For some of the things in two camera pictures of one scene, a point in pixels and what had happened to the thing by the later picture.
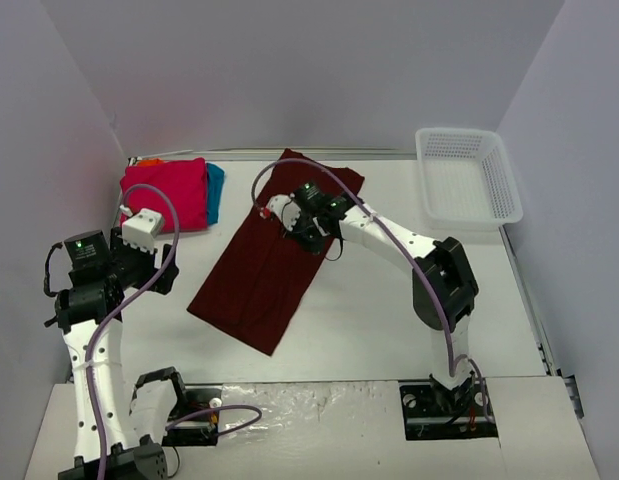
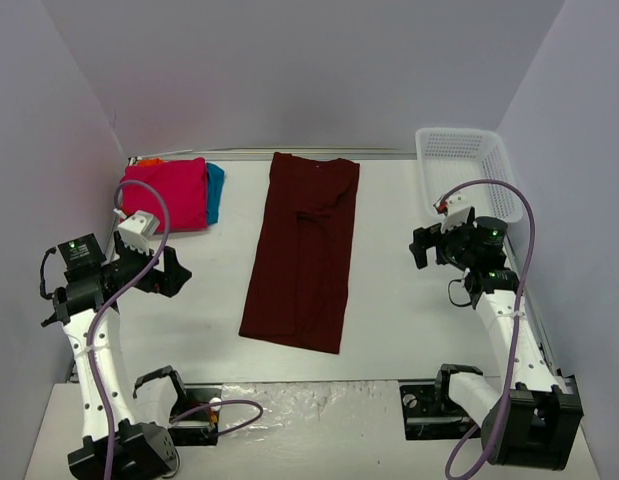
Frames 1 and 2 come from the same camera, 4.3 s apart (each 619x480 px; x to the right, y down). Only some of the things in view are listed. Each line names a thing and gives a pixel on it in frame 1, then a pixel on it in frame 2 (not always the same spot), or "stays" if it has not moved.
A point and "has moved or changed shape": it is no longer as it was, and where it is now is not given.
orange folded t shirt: x=150 y=162 stays
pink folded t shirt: x=187 y=182 stays
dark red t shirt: x=260 y=281 has moved or changed shape
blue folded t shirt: x=215 y=184 stays
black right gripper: x=299 y=230 → x=440 y=245
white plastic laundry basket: x=466 y=180 stays
